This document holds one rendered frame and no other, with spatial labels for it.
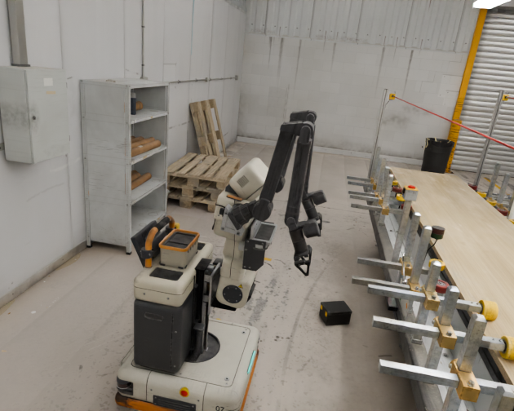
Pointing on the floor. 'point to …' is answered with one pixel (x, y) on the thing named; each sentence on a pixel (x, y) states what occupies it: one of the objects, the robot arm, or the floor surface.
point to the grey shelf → (113, 147)
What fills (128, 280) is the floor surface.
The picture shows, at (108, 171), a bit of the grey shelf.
